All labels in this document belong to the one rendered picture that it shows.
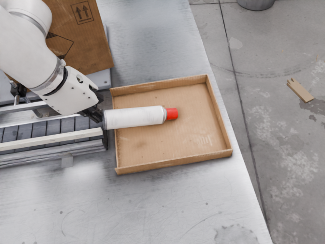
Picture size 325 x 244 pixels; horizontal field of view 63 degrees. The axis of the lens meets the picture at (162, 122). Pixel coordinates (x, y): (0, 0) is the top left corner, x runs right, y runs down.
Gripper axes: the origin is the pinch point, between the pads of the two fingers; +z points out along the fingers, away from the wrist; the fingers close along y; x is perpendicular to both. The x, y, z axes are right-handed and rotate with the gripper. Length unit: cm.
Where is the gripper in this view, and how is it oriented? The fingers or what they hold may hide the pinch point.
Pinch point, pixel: (95, 114)
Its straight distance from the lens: 68.8
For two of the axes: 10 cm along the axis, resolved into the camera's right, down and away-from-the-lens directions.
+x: 1.6, 8.3, -5.3
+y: -9.1, 3.3, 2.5
